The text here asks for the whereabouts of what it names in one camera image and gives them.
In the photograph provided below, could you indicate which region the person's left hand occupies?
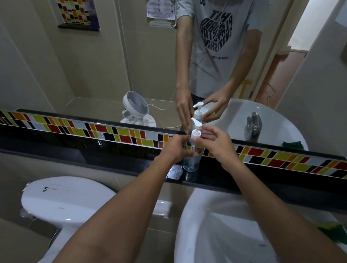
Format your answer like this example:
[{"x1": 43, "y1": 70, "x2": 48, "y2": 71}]
[{"x1": 156, "y1": 131, "x2": 201, "y2": 168}]

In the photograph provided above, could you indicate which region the person's right hand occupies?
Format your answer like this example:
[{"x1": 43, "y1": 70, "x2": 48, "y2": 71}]
[{"x1": 188, "y1": 123, "x2": 245, "y2": 174}]

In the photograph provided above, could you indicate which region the clear pump bottle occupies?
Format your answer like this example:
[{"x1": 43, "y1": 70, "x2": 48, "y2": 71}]
[{"x1": 181, "y1": 117, "x2": 207, "y2": 174}]

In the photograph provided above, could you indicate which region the person's right forearm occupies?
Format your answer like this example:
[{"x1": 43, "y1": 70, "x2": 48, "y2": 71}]
[{"x1": 214, "y1": 160, "x2": 347, "y2": 263}]

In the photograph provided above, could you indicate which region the person's left forearm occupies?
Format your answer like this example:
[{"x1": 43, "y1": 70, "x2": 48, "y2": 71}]
[{"x1": 49, "y1": 147, "x2": 174, "y2": 263}]

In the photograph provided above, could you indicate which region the colourful mosaic tile strip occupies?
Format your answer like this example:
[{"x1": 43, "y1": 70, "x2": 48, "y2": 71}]
[{"x1": 0, "y1": 110, "x2": 347, "y2": 181}]

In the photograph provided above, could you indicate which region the white ceramic sink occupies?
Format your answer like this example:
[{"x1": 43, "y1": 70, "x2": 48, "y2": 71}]
[{"x1": 173, "y1": 185, "x2": 347, "y2": 263}]

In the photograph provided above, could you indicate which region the black stone shelf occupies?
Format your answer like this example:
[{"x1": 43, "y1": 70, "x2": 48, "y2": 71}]
[{"x1": 0, "y1": 124, "x2": 347, "y2": 216}]

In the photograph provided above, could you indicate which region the white toilet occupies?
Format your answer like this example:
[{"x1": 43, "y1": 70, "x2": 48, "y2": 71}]
[{"x1": 14, "y1": 171, "x2": 118, "y2": 263}]

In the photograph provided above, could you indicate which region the green sponge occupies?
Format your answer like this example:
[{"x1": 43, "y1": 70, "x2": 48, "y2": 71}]
[{"x1": 316, "y1": 220, "x2": 347, "y2": 245}]

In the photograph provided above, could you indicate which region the white wall fitting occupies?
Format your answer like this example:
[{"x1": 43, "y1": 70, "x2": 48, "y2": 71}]
[{"x1": 152, "y1": 199, "x2": 172, "y2": 220}]

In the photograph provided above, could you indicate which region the wall mirror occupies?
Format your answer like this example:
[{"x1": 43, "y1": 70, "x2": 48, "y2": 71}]
[{"x1": 0, "y1": 0, "x2": 347, "y2": 163}]

